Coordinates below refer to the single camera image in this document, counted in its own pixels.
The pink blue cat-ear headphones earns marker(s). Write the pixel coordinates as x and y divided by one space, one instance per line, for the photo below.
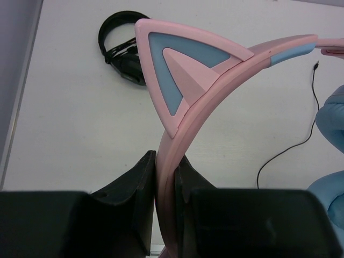
188 73

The aluminium table edge rail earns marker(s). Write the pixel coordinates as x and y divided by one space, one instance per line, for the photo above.
19 24

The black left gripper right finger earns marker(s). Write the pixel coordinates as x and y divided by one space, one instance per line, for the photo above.
224 222

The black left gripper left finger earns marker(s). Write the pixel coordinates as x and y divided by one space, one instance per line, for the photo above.
115 221

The black headphones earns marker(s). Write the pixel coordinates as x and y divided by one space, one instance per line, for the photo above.
123 58

